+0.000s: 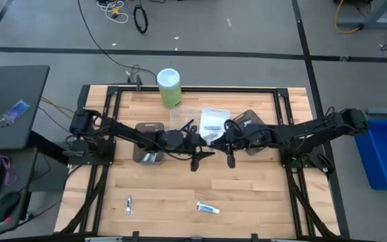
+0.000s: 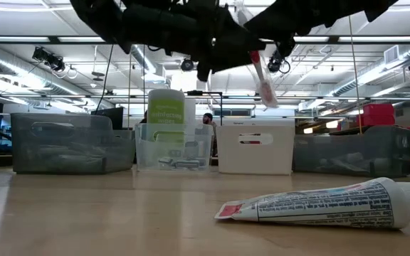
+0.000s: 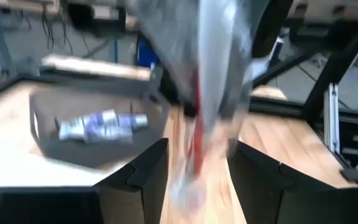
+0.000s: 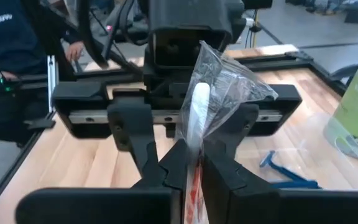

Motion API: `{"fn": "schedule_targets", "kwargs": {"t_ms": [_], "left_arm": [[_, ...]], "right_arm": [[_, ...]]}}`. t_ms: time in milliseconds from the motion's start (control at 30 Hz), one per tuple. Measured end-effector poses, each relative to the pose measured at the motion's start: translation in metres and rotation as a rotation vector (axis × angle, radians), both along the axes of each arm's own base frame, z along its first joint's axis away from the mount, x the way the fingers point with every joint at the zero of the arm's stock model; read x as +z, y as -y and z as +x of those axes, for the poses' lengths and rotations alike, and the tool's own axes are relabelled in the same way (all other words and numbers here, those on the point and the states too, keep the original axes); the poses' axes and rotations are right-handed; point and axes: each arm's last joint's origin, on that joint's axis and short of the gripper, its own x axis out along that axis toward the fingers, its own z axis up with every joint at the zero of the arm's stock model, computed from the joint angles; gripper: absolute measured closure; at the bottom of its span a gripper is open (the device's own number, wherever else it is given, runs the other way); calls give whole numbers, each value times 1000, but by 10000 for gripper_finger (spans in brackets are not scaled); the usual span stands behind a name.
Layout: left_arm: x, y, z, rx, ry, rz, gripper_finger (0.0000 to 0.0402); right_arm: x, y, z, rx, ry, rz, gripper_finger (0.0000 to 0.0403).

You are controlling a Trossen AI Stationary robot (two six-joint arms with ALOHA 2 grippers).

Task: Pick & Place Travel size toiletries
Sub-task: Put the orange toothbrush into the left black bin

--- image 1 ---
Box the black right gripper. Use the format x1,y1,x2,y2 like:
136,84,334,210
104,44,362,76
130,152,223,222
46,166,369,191
208,124,253,169

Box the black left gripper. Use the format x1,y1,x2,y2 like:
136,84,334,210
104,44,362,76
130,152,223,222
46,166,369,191
183,129,216,173

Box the dark blue razor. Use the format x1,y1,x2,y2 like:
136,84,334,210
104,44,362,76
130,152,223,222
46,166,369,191
179,118,196,132

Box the white toothpaste tube red end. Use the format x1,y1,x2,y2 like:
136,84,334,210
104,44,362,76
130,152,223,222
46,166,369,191
196,201,220,215

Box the white plastic bin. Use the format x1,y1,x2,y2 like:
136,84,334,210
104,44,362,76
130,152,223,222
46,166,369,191
198,107,232,146

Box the dark smoky plastic bin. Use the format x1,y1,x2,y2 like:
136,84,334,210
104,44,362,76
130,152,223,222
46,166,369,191
230,109,271,156

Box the clear plastic bin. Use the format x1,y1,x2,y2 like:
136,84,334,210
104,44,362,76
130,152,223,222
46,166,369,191
168,108,201,135

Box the grey translucent plastic bin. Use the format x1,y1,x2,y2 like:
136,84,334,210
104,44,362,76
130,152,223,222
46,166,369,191
132,122,166,165

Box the green disinfecting wipes canister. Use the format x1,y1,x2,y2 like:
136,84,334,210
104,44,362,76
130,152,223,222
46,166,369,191
156,68,183,110

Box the blue plastic tub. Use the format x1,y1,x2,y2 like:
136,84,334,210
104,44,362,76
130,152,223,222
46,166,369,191
353,119,387,192

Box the dark grey desk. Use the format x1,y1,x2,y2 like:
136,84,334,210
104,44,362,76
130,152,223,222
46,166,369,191
0,147,39,233

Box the clear badge holder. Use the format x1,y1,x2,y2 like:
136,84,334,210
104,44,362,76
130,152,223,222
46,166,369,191
3,99,30,122

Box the large black desk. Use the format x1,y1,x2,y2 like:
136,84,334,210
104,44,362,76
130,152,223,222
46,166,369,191
0,65,50,151

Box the black computer mouse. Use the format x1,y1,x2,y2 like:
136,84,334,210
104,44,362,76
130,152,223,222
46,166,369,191
0,191,22,225

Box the black aluminium rig frame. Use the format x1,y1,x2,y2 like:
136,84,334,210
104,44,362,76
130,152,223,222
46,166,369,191
54,85,341,240

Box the black clamp post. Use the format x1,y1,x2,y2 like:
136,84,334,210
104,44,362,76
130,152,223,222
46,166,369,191
128,65,144,92

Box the coiled black cable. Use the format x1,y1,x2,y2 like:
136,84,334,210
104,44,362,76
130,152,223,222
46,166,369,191
133,5,149,34

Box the yellow orange wires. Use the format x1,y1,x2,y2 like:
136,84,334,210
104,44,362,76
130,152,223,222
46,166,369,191
40,96,82,124

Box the long black floor cable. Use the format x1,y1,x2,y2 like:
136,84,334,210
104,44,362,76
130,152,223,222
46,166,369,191
77,0,158,83

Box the yellow floor cable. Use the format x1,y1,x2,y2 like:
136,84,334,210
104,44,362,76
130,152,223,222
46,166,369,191
333,0,362,34

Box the white cable bundle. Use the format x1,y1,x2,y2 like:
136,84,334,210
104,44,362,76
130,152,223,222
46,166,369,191
95,0,130,24

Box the grey desk leg frame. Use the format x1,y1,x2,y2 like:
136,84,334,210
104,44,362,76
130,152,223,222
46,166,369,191
336,0,387,30

